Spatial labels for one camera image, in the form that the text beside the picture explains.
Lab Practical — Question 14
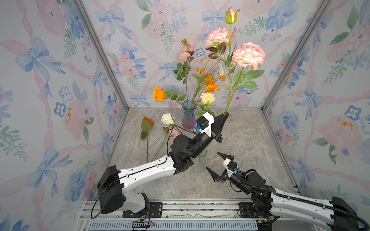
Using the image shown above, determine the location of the dark orange flower stem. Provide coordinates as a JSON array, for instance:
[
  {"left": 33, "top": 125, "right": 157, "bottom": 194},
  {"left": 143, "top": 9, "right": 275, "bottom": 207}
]
[{"left": 140, "top": 117, "right": 154, "bottom": 163}]

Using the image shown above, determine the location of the right corner aluminium post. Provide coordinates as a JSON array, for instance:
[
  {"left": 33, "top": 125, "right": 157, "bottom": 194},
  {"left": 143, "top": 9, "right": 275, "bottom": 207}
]
[{"left": 261, "top": 0, "right": 332, "bottom": 113}]

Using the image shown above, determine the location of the white flower stem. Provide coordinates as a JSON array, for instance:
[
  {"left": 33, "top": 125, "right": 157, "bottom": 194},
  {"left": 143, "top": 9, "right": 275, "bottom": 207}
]
[{"left": 204, "top": 52, "right": 225, "bottom": 82}]

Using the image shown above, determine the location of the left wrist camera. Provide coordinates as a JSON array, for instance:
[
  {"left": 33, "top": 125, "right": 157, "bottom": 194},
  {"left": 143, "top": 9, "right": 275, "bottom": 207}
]
[{"left": 194, "top": 112, "right": 214, "bottom": 137}]

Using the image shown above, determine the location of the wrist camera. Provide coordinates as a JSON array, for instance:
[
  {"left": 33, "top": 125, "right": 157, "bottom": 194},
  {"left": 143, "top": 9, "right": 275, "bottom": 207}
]
[
  {"left": 194, "top": 112, "right": 214, "bottom": 137},
  {"left": 223, "top": 158, "right": 240, "bottom": 178}
]

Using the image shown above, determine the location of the aluminium front rail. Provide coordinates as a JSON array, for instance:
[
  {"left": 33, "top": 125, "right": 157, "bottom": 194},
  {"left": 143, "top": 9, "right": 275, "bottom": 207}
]
[{"left": 75, "top": 199, "right": 321, "bottom": 231}]

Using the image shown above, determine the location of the corner aluminium post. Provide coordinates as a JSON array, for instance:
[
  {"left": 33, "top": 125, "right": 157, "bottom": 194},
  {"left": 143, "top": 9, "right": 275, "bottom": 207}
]
[
  {"left": 261, "top": 0, "right": 332, "bottom": 113},
  {"left": 71, "top": 0, "right": 129, "bottom": 113}
]

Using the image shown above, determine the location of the large orange ranunculus stem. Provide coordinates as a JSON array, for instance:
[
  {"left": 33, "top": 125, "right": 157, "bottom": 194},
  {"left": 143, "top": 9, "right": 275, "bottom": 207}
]
[{"left": 152, "top": 87, "right": 188, "bottom": 104}]

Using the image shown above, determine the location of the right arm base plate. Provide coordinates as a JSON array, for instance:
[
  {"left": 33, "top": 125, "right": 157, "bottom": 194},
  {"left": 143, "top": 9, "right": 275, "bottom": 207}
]
[{"left": 237, "top": 202, "right": 275, "bottom": 219}]

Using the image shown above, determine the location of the clear frosted glass vase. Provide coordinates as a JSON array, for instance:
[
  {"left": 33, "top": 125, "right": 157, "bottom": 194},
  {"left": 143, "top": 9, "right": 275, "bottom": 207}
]
[{"left": 193, "top": 149, "right": 207, "bottom": 173}]

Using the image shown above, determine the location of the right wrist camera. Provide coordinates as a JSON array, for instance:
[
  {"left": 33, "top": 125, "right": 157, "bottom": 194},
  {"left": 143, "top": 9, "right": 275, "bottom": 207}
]
[{"left": 223, "top": 158, "right": 240, "bottom": 178}]

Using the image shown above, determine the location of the pink rose flower stem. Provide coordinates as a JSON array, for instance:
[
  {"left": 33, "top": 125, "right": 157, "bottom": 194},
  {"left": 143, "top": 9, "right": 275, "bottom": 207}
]
[{"left": 174, "top": 39, "right": 195, "bottom": 100}]

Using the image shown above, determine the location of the orange poppy flower stem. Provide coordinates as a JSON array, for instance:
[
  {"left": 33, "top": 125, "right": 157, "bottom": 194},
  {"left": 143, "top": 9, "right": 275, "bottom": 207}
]
[{"left": 191, "top": 68, "right": 221, "bottom": 103}]

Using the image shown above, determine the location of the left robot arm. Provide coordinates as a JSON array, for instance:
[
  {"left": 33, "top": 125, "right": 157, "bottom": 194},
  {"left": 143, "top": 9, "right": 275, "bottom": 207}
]
[{"left": 97, "top": 113, "right": 229, "bottom": 218}]

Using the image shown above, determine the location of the left corner aluminium post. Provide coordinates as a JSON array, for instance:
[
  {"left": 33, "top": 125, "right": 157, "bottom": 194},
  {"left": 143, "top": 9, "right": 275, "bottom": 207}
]
[{"left": 71, "top": 0, "right": 129, "bottom": 113}]

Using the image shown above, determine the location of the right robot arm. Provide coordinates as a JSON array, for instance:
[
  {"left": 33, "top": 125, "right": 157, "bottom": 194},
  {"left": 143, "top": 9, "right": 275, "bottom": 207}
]
[{"left": 207, "top": 153, "right": 370, "bottom": 231}]

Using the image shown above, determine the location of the blue purple glass vase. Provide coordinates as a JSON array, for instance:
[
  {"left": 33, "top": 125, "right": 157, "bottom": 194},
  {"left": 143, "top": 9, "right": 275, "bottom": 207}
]
[{"left": 182, "top": 100, "right": 197, "bottom": 130}]

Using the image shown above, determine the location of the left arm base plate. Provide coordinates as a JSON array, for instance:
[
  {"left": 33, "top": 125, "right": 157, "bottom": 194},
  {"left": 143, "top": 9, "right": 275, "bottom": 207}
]
[{"left": 122, "top": 202, "right": 163, "bottom": 218}]

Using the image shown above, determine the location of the white rosebud stem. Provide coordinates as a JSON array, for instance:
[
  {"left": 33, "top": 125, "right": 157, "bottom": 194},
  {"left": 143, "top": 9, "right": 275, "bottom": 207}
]
[{"left": 152, "top": 113, "right": 183, "bottom": 161}]

